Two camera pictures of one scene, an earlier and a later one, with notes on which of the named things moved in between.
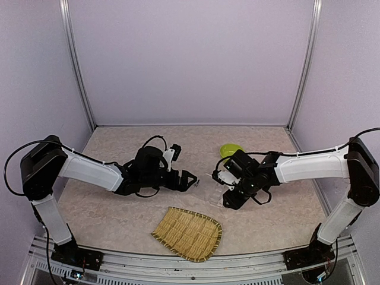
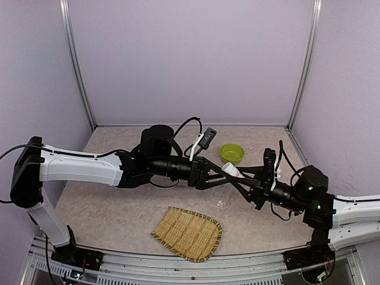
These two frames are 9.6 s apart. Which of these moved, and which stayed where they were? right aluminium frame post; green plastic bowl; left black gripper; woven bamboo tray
Moved: left black gripper
Stayed: green plastic bowl; woven bamboo tray; right aluminium frame post
